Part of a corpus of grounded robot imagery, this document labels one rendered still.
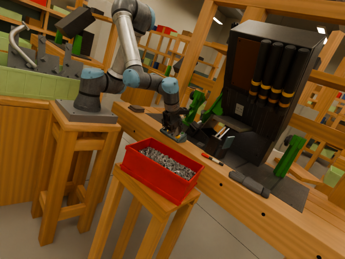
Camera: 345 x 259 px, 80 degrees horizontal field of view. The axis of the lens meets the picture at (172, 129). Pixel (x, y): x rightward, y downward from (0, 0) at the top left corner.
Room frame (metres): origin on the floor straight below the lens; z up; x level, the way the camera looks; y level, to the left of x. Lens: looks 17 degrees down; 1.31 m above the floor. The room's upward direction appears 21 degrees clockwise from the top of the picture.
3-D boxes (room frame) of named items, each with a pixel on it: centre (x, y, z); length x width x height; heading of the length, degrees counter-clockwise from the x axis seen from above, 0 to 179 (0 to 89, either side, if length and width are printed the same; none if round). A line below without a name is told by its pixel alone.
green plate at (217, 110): (1.31, -0.24, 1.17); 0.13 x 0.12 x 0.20; 56
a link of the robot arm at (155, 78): (1.01, 0.16, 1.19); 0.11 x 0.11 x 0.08; 52
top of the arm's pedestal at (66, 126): (1.15, 0.52, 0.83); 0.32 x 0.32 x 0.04; 49
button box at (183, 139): (1.18, -0.02, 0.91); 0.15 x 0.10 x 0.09; 56
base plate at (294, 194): (1.32, -0.34, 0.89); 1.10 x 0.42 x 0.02; 56
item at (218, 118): (1.20, -0.35, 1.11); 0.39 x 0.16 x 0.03; 146
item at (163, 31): (7.63, 1.35, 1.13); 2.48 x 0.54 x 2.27; 52
